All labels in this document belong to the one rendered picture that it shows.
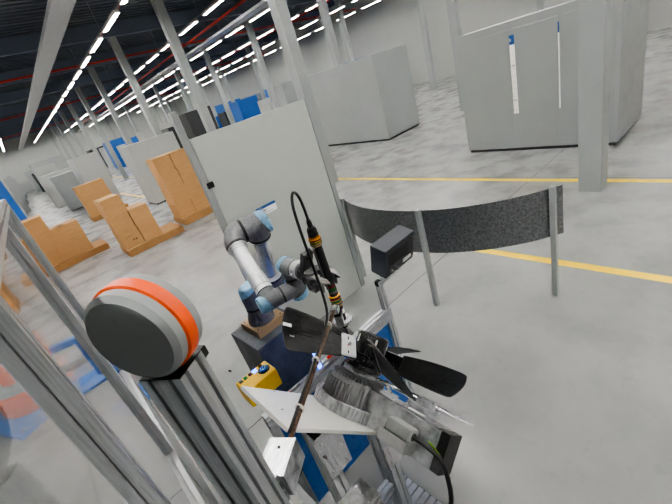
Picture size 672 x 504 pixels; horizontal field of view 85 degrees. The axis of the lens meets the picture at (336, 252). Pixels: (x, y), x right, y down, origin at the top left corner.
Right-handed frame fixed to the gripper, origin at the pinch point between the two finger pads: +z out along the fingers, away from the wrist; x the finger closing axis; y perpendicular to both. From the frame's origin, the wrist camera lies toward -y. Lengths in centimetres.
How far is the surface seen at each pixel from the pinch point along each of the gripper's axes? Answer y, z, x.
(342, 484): 63, 15, 33
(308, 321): 12.9, -5.5, 12.2
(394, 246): 28, -34, -64
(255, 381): 43, -35, 32
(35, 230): 46, -919, 116
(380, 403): 37.9, 21.9, 11.4
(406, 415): 37, 32, 10
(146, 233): 117, -755, -53
